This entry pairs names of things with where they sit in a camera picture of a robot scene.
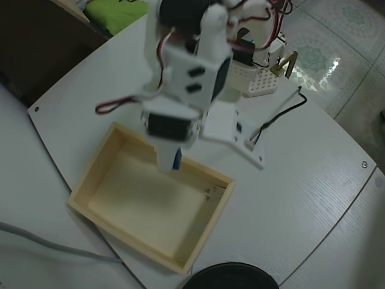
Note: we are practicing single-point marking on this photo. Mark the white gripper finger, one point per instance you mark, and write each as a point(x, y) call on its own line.
point(166, 158)

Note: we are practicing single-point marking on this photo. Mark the black round object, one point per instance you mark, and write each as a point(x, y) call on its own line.
point(231, 277)

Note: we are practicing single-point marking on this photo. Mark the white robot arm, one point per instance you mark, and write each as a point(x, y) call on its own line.
point(192, 63)

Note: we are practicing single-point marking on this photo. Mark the small blue cube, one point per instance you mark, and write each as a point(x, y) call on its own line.
point(178, 159)

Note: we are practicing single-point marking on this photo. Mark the grey round table cap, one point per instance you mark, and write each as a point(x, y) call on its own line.
point(378, 182)

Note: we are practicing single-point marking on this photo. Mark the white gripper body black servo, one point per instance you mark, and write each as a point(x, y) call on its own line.
point(165, 127)

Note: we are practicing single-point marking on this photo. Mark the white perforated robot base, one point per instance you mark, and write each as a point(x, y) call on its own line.
point(264, 81)

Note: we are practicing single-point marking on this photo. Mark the dark brown wooden furniture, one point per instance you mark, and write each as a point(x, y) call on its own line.
point(36, 45)

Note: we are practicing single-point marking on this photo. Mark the green patterned cloth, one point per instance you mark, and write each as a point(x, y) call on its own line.
point(120, 15)

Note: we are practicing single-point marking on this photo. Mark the brass coloured clamp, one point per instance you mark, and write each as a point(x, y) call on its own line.
point(290, 64)

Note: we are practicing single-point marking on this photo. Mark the light wooden box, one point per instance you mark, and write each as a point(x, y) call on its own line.
point(150, 204)

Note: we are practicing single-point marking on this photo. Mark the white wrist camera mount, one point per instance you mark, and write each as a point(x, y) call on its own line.
point(231, 132)

